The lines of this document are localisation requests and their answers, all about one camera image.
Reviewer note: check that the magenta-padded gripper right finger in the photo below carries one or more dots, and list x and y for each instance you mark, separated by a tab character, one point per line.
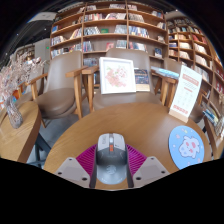
138	163

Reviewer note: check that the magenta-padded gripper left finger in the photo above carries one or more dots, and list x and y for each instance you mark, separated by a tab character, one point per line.
85	163

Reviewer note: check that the grey computer mouse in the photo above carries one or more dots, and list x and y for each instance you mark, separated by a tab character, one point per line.
111	160

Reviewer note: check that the round light blue mouse pad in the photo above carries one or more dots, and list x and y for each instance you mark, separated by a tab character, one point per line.
186	148

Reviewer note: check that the brown padded wooden armchair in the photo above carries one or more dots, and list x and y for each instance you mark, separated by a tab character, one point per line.
171	62
126	100
56	101

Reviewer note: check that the round wooden side table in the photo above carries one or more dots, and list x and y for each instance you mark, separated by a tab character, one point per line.
16	136
216	146

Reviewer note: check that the glass vase with pink flowers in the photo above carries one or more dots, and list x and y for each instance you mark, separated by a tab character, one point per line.
15	116

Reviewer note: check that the white sign with wooden base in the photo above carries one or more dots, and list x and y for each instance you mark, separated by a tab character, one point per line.
186	93

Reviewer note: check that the dark cover book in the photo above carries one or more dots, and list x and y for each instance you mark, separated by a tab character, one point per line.
142	78

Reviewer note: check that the stack of books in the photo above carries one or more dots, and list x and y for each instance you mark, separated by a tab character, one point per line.
210	116

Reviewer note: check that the white framed floral picture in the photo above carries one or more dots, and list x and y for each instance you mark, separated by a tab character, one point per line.
117	76

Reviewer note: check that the distant wooden bookshelf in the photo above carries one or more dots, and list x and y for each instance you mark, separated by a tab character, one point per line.
26	53

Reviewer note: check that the angled wooden bookshelf with books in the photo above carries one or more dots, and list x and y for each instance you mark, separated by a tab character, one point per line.
186	46

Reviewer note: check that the wide wooden bookshelf with books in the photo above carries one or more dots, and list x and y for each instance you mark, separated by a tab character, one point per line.
100	36

